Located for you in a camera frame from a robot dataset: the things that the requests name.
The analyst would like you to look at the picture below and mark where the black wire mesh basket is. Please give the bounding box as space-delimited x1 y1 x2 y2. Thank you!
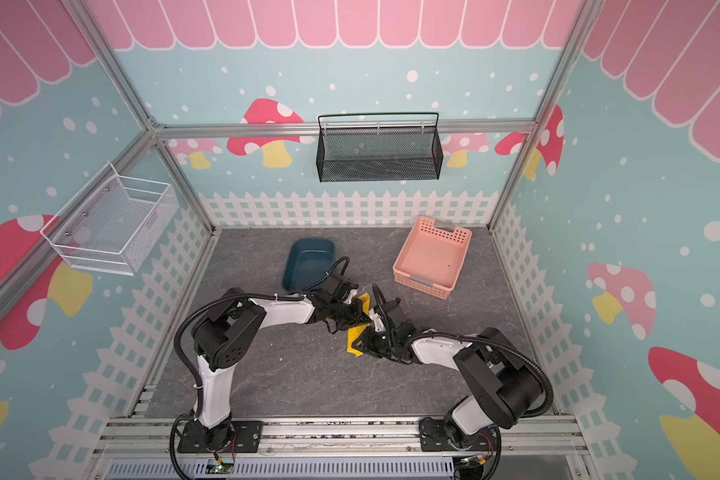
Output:
316 112 444 182

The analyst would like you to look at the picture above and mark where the pink perforated plastic basket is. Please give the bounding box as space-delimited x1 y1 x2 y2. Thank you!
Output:
393 216 472 300

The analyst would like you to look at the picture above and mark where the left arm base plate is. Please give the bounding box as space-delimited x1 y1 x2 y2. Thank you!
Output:
178 419 264 454

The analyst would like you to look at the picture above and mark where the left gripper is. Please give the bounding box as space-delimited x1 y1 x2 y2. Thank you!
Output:
328 298 372 331

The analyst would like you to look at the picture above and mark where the aluminium front rail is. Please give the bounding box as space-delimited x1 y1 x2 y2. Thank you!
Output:
92 415 588 458

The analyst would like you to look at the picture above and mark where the white wire mesh basket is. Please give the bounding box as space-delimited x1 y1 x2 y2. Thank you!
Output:
40 164 179 276

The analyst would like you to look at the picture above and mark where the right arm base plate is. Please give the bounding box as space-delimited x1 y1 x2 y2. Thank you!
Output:
418 417 497 452

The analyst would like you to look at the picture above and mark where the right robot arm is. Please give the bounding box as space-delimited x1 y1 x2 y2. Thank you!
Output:
351 300 554 451

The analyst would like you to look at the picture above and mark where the yellow paper napkin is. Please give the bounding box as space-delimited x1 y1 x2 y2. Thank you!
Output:
347 293 371 357

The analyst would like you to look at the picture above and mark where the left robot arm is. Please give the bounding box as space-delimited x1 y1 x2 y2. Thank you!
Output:
173 277 371 453

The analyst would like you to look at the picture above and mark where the white slotted cable duct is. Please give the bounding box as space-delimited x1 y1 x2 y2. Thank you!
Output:
104 458 457 480

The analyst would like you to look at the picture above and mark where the dark teal plastic tub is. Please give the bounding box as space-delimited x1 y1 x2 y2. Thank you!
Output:
282 238 335 293

